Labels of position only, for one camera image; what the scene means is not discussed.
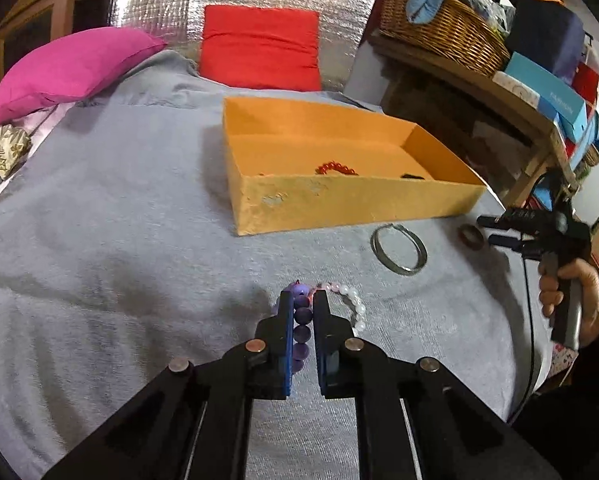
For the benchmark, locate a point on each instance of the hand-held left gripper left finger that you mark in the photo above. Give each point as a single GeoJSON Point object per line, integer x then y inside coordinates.
{"type": "Point", "coordinates": [285, 355]}

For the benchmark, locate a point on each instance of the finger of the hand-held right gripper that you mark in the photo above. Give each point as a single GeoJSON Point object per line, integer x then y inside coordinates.
{"type": "Point", "coordinates": [492, 220]}
{"type": "Point", "coordinates": [504, 243]}

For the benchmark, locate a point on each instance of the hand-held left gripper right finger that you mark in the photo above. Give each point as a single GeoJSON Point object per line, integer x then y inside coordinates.
{"type": "Point", "coordinates": [322, 355]}

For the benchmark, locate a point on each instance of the metal bangle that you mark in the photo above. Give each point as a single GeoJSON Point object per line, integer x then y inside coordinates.
{"type": "Point", "coordinates": [374, 250]}

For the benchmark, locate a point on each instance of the orange cardboard box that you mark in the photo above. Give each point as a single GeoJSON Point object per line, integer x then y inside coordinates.
{"type": "Point", "coordinates": [329, 200]}

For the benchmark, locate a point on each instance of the person's right forearm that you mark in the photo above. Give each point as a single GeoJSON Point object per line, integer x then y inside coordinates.
{"type": "Point", "coordinates": [574, 410]}

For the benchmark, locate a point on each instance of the person's right hand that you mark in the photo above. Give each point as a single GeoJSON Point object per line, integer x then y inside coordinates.
{"type": "Point", "coordinates": [592, 300]}

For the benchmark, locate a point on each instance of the wooden shelf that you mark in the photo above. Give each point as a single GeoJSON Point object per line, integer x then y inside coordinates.
{"type": "Point", "coordinates": [519, 105]}

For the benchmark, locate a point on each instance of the white patterned box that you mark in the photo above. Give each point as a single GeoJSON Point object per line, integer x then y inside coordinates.
{"type": "Point", "coordinates": [517, 89]}

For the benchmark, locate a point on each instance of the blue box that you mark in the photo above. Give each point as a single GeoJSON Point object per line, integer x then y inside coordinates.
{"type": "Point", "coordinates": [549, 90]}

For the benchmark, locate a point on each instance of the red box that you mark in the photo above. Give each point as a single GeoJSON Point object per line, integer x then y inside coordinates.
{"type": "Point", "coordinates": [587, 82]}

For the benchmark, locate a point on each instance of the dark navy bag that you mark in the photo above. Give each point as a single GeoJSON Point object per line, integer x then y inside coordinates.
{"type": "Point", "coordinates": [544, 35]}

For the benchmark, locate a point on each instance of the wicker basket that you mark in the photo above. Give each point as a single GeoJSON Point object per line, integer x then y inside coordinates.
{"type": "Point", "coordinates": [454, 30]}

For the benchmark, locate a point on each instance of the red pillow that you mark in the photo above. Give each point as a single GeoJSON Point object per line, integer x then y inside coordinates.
{"type": "Point", "coordinates": [259, 45]}

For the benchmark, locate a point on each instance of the light pink sheet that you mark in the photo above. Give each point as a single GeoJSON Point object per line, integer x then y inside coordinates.
{"type": "Point", "coordinates": [39, 135]}

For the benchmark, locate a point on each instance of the patterned brown cloth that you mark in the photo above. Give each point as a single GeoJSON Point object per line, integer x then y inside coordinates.
{"type": "Point", "coordinates": [1, 150]}

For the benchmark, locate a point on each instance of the pink pillow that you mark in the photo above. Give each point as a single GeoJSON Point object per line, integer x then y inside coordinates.
{"type": "Point", "coordinates": [64, 70]}

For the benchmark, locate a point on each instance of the wooden cabinet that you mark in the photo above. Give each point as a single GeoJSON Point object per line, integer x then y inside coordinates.
{"type": "Point", "coordinates": [44, 15]}

